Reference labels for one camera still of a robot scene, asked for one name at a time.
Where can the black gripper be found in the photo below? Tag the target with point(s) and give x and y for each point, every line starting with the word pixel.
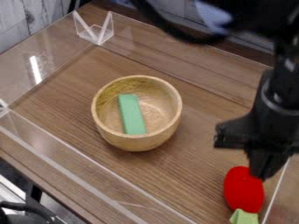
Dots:
pixel 267 131

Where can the red plush toy green stem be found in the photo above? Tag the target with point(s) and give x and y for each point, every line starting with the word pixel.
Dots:
pixel 243 192

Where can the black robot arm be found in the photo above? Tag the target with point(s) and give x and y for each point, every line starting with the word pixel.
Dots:
pixel 269 18

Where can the green rectangular block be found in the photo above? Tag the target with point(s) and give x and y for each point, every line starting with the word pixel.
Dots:
pixel 132 120

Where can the wooden bowl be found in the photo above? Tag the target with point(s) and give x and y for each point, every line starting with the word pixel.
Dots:
pixel 162 108

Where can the black table clamp base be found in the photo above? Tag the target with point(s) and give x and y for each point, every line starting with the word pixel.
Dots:
pixel 24 209

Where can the clear acrylic corner bracket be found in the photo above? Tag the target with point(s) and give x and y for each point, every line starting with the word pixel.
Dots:
pixel 96 34

